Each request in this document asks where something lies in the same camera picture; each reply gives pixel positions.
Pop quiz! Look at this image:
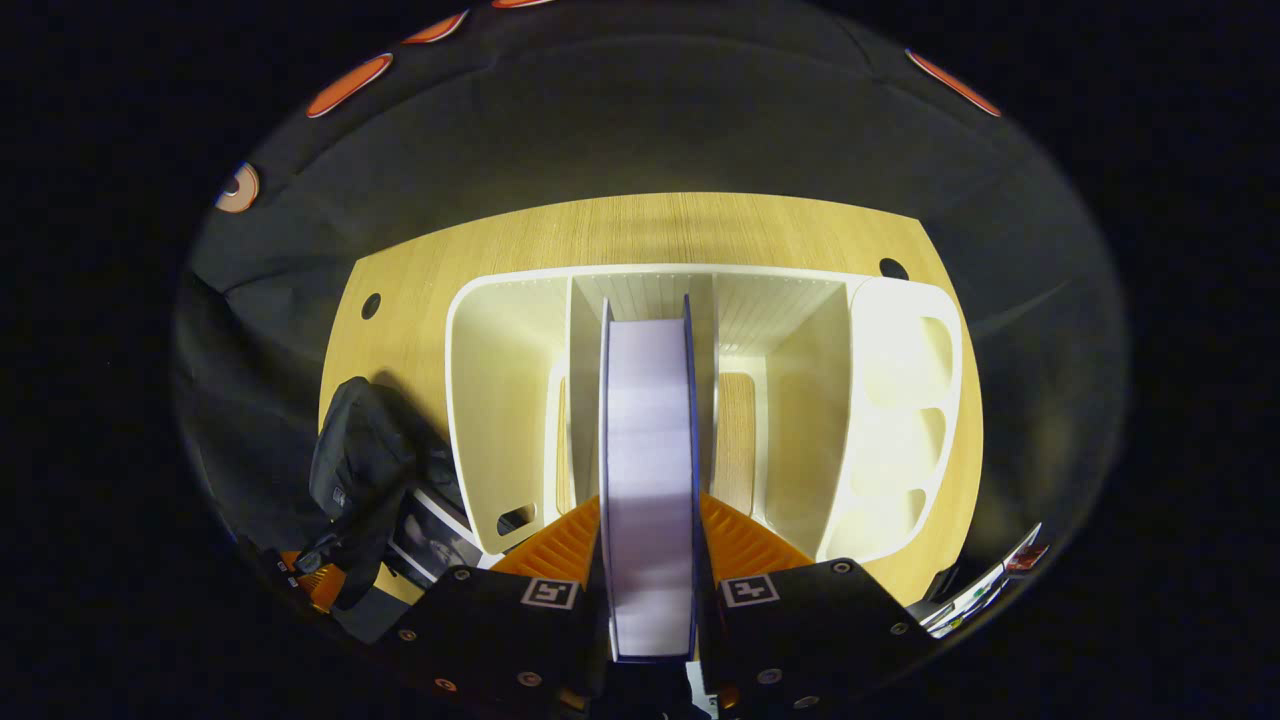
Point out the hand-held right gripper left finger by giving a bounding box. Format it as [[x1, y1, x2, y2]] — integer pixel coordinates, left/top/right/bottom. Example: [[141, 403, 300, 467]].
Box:
[[385, 495, 608, 716]]

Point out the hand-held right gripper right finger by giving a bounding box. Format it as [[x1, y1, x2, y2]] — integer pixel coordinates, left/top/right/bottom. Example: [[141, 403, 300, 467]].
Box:
[[700, 491, 937, 715]]

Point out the grey portrait cover book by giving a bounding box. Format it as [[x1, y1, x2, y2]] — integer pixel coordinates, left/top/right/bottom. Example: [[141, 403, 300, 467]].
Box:
[[385, 487, 493, 586]]

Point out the black schoolbag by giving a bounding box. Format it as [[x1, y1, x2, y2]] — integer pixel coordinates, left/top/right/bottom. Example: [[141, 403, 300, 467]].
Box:
[[308, 377, 471, 641]]

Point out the white bookshelf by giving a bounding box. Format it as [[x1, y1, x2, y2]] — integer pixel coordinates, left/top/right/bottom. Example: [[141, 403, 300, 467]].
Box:
[[445, 263, 964, 564]]

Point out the blue cover book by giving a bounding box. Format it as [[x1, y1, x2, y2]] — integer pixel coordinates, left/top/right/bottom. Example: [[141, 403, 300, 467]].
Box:
[[598, 295, 704, 663]]

